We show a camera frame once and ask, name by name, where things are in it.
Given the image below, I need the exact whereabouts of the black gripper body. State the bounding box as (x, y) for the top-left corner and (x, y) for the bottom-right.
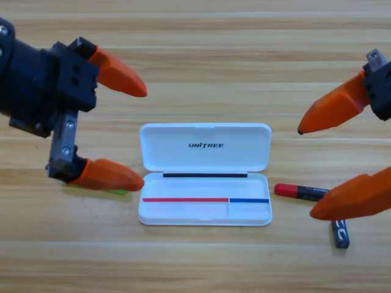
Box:
(362, 48), (391, 121)
(0, 36), (100, 183)

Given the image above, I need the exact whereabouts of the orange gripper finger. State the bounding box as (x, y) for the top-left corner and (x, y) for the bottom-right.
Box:
(68, 157), (145, 192)
(298, 70), (370, 136)
(88, 45), (148, 98)
(309, 166), (391, 221)

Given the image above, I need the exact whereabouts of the green highlighter pen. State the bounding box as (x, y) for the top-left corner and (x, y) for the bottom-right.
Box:
(60, 179), (128, 196)

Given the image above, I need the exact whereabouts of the black eraser with white print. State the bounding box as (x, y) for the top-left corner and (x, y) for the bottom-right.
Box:
(332, 219), (351, 250)

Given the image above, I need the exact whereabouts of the red and black marker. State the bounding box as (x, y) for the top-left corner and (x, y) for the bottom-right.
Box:
(274, 183), (330, 202)

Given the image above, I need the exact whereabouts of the white Unitree pencil case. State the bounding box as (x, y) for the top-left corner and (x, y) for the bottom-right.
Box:
(137, 122), (273, 227)

